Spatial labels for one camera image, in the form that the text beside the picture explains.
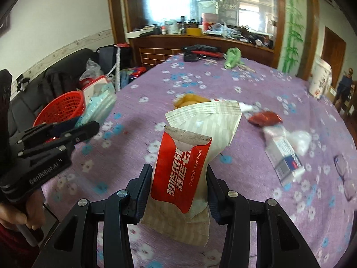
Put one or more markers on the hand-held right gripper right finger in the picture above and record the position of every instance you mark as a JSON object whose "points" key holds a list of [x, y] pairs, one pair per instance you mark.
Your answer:
{"points": [[213, 195]]}

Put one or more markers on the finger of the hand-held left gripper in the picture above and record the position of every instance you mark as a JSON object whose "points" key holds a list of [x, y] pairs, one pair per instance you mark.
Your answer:
{"points": [[55, 145], [83, 129]]}

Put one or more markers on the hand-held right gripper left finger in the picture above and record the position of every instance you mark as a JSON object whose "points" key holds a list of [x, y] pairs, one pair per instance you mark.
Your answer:
{"points": [[145, 189]]}

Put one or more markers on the red plastic mesh basket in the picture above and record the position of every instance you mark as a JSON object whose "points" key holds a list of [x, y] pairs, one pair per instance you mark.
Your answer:
{"points": [[61, 106]]}

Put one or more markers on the red wet wipe packet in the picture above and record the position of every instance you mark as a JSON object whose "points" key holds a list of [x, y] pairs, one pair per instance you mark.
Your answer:
{"points": [[178, 173]]}

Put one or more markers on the beige striped paper bag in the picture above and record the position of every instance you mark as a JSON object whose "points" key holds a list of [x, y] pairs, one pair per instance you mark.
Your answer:
{"points": [[206, 128]]}

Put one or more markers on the white medicine box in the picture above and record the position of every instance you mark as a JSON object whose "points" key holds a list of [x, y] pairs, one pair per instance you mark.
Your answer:
{"points": [[284, 162]]}

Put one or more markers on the dark red foil wrapper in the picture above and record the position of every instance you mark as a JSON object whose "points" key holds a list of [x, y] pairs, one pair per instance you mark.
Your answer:
{"points": [[265, 118]]}

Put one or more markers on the yellow square lid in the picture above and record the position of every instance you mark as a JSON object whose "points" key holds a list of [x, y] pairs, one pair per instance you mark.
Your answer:
{"points": [[189, 100]]}

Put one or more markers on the clear white plastic bag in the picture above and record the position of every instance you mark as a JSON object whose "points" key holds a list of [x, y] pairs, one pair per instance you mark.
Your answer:
{"points": [[299, 141]]}

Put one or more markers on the person's left hand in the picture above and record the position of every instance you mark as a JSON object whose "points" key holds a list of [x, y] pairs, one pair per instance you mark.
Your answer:
{"points": [[35, 215]]}

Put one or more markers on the light blue packets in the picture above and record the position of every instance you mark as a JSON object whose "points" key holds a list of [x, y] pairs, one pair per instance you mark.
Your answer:
{"points": [[97, 109]]}

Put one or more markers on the white box red rim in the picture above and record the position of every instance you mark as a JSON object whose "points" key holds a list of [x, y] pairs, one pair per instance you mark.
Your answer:
{"points": [[93, 86]]}

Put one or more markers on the black backpack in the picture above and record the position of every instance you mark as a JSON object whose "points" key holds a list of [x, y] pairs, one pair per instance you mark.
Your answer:
{"points": [[60, 86]]}

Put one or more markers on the purple floral tablecloth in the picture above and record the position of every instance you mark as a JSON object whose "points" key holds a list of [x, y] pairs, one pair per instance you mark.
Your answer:
{"points": [[134, 117]]}

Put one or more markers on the black sofa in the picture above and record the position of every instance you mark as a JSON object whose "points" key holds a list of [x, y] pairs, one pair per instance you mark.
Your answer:
{"points": [[28, 100]]}

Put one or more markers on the clear bag with contents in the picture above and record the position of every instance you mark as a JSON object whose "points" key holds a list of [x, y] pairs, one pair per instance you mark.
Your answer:
{"points": [[90, 69]]}

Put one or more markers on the black bag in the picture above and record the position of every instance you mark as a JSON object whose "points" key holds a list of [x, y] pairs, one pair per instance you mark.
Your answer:
{"points": [[107, 61]]}

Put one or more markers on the blue red printed bag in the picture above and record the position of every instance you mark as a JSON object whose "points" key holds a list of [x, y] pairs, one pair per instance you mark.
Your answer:
{"points": [[134, 76]]}

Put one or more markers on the wooden partition counter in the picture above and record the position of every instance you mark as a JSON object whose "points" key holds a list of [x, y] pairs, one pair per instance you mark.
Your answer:
{"points": [[156, 50]]}

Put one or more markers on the white flat box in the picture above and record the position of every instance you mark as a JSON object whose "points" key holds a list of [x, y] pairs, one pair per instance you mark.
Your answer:
{"points": [[136, 33]]}

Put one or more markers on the small black case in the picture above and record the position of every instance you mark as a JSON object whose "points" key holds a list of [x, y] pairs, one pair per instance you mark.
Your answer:
{"points": [[190, 57]]}

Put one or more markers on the eyeglasses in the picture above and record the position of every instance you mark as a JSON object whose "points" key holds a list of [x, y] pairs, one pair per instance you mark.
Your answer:
{"points": [[341, 164]]}

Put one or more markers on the wooden stick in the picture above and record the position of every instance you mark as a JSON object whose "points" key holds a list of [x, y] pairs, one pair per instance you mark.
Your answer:
{"points": [[247, 67]]}

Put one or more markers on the metal pot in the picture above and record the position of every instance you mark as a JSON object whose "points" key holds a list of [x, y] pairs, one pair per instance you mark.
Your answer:
{"points": [[171, 28]]}

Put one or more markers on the green cloth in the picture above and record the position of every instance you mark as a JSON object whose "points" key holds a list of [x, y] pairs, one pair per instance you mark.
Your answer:
{"points": [[233, 57]]}

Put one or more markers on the black red tool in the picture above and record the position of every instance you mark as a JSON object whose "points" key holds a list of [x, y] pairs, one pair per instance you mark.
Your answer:
{"points": [[205, 48]]}

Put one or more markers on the yellow box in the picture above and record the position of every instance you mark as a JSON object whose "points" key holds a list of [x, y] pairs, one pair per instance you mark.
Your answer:
{"points": [[193, 31]]}

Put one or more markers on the white printed paper cup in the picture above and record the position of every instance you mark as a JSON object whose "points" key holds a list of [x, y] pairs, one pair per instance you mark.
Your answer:
{"points": [[319, 78]]}

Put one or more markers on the red white carton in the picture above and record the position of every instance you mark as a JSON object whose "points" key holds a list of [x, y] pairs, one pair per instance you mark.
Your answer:
{"points": [[209, 22]]}

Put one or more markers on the brown wooden door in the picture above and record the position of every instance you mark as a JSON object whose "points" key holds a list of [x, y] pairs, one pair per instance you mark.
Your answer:
{"points": [[333, 50]]}

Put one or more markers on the bamboo wall decoration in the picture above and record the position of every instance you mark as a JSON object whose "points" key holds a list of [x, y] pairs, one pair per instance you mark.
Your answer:
{"points": [[292, 25]]}

